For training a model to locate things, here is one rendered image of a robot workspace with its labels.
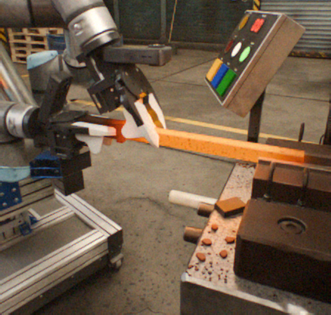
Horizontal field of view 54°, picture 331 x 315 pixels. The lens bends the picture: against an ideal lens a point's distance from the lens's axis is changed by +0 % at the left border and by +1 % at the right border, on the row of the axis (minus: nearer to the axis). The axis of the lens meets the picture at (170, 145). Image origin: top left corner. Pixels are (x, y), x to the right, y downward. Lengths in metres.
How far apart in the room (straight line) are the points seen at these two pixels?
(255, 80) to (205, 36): 8.43
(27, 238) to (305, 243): 1.46
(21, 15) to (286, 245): 0.59
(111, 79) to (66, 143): 0.18
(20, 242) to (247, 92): 1.24
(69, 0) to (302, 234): 0.48
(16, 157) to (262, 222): 0.59
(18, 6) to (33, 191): 0.89
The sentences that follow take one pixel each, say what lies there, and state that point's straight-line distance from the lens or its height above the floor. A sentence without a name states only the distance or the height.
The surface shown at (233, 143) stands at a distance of 0.56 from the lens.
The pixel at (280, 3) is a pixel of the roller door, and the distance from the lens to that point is 8.70.
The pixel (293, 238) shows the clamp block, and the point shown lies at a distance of 0.41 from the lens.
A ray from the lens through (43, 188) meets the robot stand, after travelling 1.46.
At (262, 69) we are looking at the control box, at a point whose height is 1.06.
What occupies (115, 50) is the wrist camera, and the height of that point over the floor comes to 1.15.
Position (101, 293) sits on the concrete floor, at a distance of 1.68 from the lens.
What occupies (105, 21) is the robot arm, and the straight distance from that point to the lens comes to 0.59.
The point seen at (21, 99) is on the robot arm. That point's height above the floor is 1.00.
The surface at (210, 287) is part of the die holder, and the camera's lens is 0.43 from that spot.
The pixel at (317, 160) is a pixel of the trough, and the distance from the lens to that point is 0.58.
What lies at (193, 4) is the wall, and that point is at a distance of 9.47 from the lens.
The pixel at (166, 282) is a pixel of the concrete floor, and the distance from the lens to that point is 1.69.
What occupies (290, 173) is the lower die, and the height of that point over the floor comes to 0.99.
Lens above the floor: 1.23
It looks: 24 degrees down
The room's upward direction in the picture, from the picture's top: straight up
